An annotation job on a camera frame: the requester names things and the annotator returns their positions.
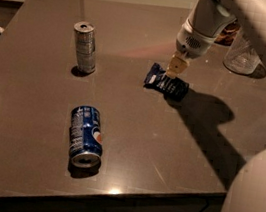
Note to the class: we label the glass jar black lid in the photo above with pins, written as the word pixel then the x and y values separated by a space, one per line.
pixel 227 36

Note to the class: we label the silver energy drink can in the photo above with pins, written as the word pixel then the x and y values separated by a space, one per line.
pixel 85 46

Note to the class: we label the blue pepsi can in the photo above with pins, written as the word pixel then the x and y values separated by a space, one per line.
pixel 85 148

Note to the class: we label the clear plastic cup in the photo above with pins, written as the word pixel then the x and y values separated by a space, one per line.
pixel 241 57

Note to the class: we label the blue rxbar wrapper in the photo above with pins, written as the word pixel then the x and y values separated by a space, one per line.
pixel 173 88

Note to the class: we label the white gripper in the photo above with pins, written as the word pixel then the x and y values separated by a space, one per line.
pixel 193 43

